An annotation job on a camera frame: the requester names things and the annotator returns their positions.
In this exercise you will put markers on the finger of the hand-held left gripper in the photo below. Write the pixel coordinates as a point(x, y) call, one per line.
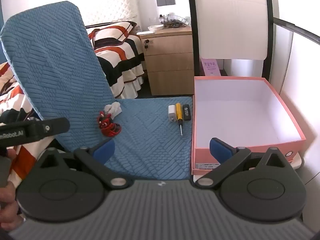
point(47, 128)

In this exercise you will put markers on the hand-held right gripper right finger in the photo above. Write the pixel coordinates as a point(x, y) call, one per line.
point(220, 149)

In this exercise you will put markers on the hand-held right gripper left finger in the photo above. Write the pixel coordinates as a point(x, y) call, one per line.
point(105, 149)

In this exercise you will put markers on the white plush toy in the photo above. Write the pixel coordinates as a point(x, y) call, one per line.
point(113, 108)

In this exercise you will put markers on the pink cardboard box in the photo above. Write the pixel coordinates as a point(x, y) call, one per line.
point(240, 110)

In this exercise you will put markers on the person's left hand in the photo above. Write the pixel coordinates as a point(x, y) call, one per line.
point(8, 205)

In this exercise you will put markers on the red toy figure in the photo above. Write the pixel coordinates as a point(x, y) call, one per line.
point(108, 126)

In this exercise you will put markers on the black rectangular device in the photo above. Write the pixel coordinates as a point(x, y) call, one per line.
point(186, 112)

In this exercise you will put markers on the white charger plug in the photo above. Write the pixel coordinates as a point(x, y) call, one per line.
point(172, 113)

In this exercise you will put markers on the blue quilted chair cover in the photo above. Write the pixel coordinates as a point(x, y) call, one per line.
point(62, 67)

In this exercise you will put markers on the pink paper bag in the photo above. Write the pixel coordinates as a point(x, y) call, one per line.
point(210, 67)

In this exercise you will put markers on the striped bedspread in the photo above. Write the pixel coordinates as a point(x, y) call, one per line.
point(120, 62)

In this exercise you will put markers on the wooden bedside cabinet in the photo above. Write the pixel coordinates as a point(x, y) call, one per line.
point(170, 62)

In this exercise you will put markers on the cabinet keys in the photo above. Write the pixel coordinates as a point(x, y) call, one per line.
point(147, 44)

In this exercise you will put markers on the striped pillow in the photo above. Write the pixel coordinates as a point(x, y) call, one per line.
point(112, 31)

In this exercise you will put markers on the white dish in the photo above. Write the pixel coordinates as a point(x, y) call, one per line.
point(155, 28)

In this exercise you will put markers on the clutter of small containers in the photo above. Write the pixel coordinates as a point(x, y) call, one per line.
point(175, 20)

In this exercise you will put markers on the white quilted headboard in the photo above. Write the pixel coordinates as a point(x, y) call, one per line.
point(117, 2)

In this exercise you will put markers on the white chair with black frame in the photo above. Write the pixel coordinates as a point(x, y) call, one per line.
point(232, 25)

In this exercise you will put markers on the black curved frame bar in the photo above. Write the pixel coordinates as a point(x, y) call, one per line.
point(297, 30)

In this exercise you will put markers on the grey wall switch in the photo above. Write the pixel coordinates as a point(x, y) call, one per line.
point(165, 1)

